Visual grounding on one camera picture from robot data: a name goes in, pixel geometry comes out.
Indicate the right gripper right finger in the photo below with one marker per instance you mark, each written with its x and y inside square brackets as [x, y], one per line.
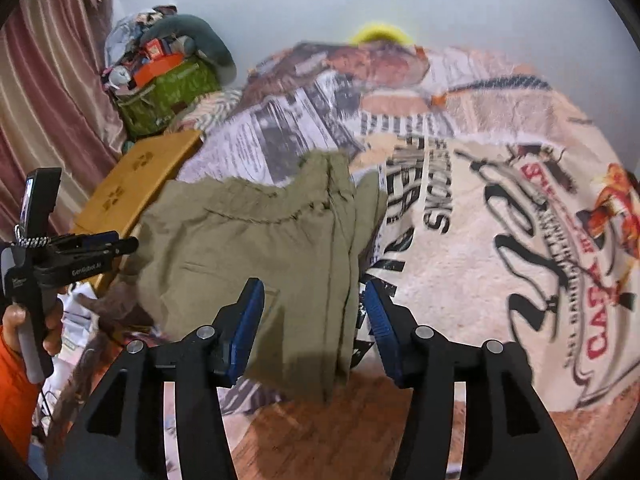
[508, 433]

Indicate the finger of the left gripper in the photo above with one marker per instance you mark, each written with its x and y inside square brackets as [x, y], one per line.
[124, 246]
[83, 241]

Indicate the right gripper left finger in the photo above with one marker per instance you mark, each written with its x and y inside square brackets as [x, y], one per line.
[119, 433]

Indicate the olive green pants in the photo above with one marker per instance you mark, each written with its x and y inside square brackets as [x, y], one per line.
[200, 242]

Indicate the orange sleeve forearm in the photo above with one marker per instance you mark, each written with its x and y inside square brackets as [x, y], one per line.
[18, 400]

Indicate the left hand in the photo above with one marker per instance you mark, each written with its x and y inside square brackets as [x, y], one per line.
[15, 316]

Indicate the striped maroon curtain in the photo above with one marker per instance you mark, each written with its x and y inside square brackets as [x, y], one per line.
[54, 112]

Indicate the orange box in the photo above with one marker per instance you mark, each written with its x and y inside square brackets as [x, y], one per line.
[157, 59]

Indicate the newspaper print bedsheet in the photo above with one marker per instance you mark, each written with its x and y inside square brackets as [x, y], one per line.
[508, 216]

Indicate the yellow round object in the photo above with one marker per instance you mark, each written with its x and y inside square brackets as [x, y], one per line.
[379, 31]

